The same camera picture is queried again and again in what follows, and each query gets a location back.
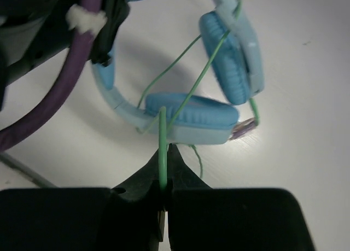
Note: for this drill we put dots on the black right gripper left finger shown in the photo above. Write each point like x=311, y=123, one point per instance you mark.
x=126, y=217

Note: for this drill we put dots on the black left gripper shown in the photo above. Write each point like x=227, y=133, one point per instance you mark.
x=116, y=12

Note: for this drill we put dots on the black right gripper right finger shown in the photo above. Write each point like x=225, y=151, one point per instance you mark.
x=203, y=218

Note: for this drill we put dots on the light blue headphones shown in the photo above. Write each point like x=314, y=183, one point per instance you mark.
x=234, y=54

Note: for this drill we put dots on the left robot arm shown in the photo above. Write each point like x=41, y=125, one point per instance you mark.
x=33, y=31

